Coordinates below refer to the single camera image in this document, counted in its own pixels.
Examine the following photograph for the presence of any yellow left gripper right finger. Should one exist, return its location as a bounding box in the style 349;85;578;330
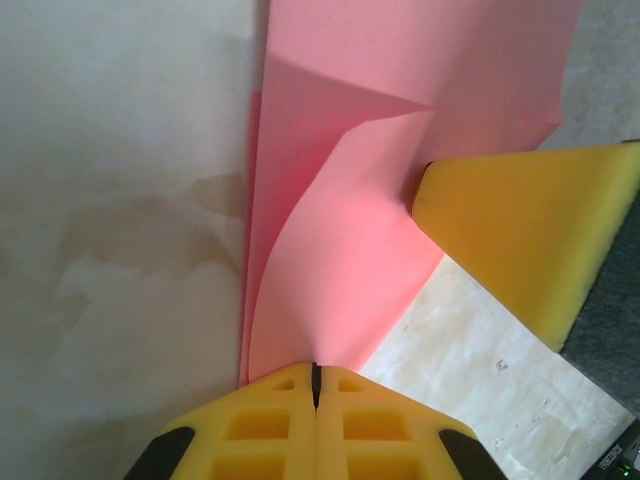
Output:
316;364;502;480

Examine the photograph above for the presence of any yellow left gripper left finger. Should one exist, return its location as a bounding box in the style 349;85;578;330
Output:
124;361;318;480

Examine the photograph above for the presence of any pink paper sheet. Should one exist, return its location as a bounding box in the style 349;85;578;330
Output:
238;0;585;389

